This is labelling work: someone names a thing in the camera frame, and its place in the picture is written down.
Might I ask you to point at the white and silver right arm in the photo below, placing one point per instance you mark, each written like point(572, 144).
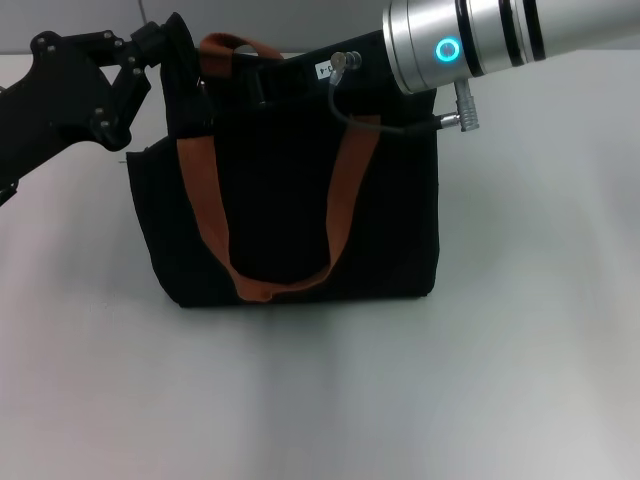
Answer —
point(500, 35)

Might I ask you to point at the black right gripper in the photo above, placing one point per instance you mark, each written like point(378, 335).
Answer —
point(360, 80)

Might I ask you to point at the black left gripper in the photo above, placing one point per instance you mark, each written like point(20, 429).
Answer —
point(45, 100)

